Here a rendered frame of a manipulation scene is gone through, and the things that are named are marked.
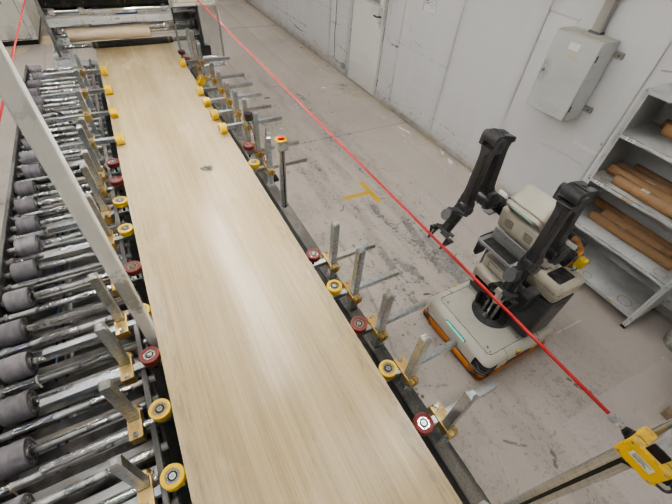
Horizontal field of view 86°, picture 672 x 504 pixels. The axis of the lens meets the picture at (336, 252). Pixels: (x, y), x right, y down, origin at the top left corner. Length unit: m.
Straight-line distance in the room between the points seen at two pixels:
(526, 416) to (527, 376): 0.30
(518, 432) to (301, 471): 1.67
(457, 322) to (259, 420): 1.60
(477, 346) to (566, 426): 0.75
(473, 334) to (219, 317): 1.67
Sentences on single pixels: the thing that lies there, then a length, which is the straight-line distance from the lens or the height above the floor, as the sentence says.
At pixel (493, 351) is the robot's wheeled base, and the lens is 2.64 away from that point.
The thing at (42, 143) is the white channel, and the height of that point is 1.83.
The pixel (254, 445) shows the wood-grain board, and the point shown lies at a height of 0.90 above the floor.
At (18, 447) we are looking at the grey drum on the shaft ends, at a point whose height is 0.86.
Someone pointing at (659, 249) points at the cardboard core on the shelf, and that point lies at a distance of 3.64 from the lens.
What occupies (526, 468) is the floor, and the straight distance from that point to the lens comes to 2.73.
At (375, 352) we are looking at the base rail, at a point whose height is 0.70.
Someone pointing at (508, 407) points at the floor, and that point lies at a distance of 2.83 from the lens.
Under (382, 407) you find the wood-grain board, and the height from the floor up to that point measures 0.90.
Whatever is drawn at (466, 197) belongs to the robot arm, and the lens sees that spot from 1.93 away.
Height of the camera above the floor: 2.35
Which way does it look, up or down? 46 degrees down
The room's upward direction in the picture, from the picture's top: 5 degrees clockwise
